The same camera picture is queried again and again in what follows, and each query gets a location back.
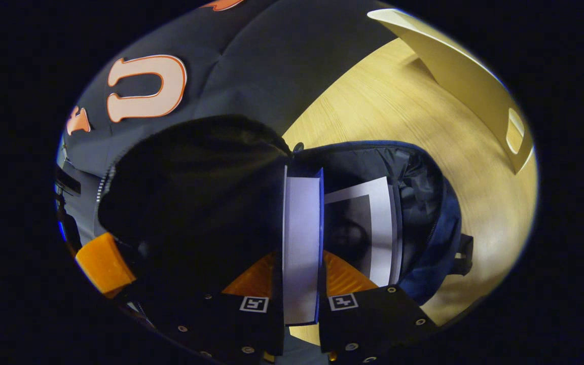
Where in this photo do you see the black backdrop cloth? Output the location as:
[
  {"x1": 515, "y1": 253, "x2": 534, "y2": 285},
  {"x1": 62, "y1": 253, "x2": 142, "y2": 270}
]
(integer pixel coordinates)
[{"x1": 61, "y1": 0, "x2": 399, "y2": 244}]

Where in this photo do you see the blue schoolbag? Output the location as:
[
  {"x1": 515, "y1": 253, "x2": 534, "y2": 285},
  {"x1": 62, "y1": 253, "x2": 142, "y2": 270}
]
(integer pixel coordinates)
[{"x1": 97, "y1": 116, "x2": 475, "y2": 315}]

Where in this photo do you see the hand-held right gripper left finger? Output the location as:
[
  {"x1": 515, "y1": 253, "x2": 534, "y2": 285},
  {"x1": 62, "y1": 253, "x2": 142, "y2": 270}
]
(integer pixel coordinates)
[{"x1": 168, "y1": 251, "x2": 285, "y2": 363}]

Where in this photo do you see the blue cover book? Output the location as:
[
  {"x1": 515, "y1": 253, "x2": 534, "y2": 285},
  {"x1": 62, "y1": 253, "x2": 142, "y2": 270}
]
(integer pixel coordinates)
[{"x1": 282, "y1": 165, "x2": 324, "y2": 326}]

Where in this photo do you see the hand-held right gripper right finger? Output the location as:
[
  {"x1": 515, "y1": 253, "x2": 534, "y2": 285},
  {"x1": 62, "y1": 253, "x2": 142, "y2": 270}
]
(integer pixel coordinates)
[{"x1": 317, "y1": 250, "x2": 440, "y2": 363}]

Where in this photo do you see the white bookshelf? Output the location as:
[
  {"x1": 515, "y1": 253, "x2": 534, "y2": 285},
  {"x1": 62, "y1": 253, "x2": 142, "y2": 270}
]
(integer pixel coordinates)
[{"x1": 367, "y1": 8, "x2": 535, "y2": 175}]

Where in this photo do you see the black and white portrait book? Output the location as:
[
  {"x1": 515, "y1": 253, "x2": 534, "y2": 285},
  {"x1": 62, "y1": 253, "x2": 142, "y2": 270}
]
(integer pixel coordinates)
[{"x1": 324, "y1": 176, "x2": 403, "y2": 287}]

